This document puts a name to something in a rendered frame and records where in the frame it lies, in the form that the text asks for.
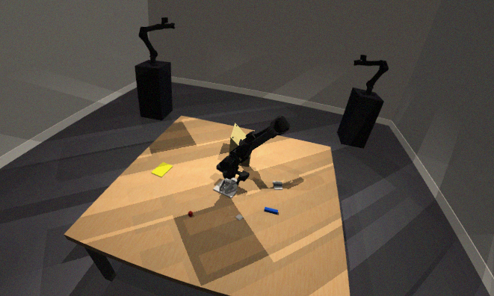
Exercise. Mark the dark blue rectangular bar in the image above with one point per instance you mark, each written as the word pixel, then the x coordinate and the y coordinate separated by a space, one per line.
pixel 273 211

